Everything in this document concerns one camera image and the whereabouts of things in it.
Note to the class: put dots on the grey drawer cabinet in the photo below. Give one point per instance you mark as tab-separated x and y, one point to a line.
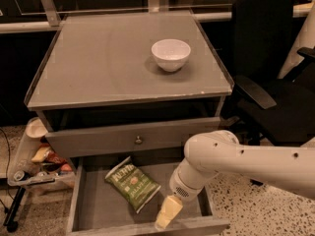
100	72

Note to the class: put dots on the green jalapeno chip bag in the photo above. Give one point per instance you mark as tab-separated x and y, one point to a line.
136	187

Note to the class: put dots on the black office chair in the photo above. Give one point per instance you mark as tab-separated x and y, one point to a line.
280	110

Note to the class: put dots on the white bowl in bin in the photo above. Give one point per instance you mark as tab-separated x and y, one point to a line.
36	129

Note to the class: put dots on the clear plastic snack bin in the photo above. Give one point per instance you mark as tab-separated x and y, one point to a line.
38	180

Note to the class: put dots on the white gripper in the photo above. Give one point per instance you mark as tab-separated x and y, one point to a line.
181	186

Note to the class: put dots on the metal railing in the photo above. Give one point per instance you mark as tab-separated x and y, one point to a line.
33	15

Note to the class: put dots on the red snack bag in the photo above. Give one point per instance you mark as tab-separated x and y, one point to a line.
53	157

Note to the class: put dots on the round metal drawer knob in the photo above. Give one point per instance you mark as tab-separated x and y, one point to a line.
138	140

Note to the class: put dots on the open grey middle drawer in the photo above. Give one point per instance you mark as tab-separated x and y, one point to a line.
98	209

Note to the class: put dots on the closed grey top drawer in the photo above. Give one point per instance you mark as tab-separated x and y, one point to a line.
115	139

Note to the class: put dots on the yellow snack bag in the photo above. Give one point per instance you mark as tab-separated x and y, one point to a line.
41	154

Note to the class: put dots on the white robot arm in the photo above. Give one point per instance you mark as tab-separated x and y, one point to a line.
206	155

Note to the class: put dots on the white ceramic bowl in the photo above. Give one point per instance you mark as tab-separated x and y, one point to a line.
171	54

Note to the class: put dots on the black stand leg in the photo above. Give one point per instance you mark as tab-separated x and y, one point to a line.
9	221

